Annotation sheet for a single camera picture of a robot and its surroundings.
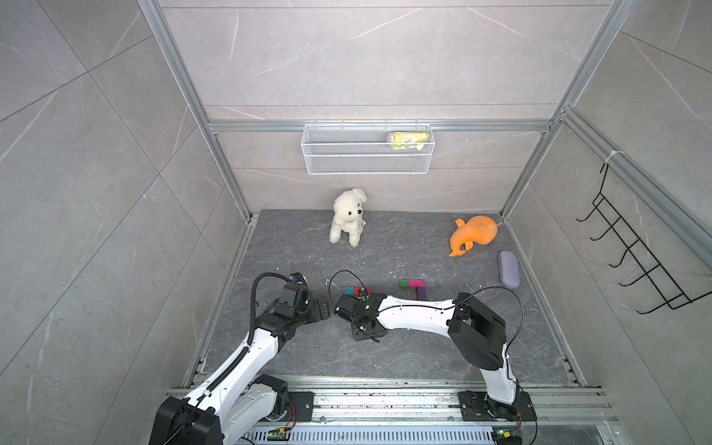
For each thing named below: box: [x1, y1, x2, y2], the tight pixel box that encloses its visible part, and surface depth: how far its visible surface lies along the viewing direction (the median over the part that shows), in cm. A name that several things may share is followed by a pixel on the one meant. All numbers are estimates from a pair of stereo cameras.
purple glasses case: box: [497, 249, 522, 290], surface depth 100 cm
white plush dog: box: [329, 187, 368, 248], surface depth 100 cm
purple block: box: [416, 286, 429, 302], surface depth 97 cm
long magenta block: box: [407, 279, 426, 289], surface depth 100 cm
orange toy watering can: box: [448, 215, 498, 257], surface depth 109 cm
